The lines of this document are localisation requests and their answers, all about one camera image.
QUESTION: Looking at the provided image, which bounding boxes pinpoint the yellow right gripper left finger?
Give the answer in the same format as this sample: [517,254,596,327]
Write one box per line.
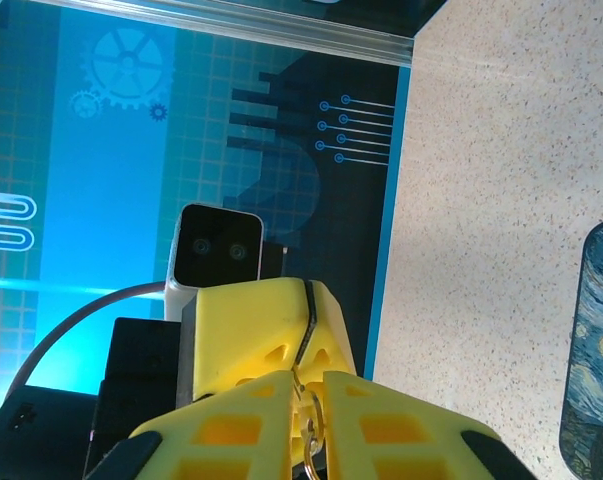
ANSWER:
[83,369,298,480]

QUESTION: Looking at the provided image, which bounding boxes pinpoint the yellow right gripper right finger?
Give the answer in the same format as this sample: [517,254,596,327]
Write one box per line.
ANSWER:
[324,369,532,480]

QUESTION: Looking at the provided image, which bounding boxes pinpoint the gold key ring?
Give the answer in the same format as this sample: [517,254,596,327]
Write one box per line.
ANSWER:
[293,372,328,474]

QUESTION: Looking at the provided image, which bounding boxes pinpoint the starry night print tin box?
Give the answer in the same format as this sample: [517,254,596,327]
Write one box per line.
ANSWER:
[558,219,603,480]

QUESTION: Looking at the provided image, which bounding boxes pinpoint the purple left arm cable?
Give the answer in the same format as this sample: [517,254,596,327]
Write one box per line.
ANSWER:
[5,281,170,401]

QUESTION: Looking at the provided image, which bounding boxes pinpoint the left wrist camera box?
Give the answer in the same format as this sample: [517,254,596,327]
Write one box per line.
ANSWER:
[164,202,266,321]

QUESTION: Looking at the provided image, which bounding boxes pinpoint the aluminium frame post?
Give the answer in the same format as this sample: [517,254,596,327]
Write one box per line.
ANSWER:
[45,0,417,67]

